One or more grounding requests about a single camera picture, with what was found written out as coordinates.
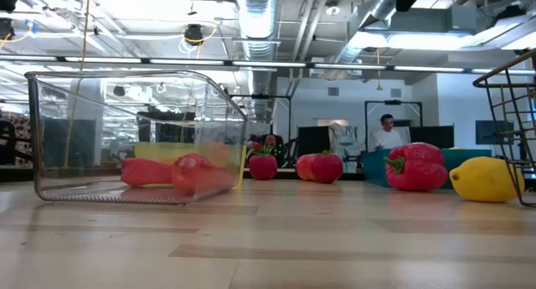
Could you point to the person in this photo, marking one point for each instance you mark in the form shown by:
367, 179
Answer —
385, 140
270, 140

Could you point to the silver ventilation duct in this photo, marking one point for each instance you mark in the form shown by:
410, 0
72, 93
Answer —
377, 8
255, 21

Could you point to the toy orange fruit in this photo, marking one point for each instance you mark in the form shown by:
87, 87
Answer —
220, 153

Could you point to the orange-red toy carrot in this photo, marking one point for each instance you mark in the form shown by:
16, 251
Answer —
144, 171
188, 173

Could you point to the red toy bell pepper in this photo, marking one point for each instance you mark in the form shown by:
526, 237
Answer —
419, 167

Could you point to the yellow toy lemon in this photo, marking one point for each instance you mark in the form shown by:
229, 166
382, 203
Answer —
481, 180

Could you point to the pale crumpled cover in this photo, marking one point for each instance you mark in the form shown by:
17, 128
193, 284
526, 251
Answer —
345, 142

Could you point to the blue plastic bin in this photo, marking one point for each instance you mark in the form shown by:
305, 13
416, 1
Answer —
374, 167

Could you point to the black workstation frame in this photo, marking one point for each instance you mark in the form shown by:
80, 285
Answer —
270, 96
393, 101

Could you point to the linear ceiling light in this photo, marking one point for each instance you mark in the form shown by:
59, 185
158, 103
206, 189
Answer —
268, 64

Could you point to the clear plastic bin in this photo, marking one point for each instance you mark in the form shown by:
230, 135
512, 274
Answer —
84, 113

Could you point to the blue screen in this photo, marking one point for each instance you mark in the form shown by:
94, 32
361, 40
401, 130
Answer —
488, 132

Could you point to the black ceiling camera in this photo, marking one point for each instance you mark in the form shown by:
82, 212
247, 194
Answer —
194, 32

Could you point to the black monitor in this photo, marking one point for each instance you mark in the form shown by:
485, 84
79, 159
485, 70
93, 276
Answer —
435, 137
312, 140

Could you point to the black ceiling fixture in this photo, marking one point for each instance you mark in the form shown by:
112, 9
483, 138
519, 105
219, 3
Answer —
6, 29

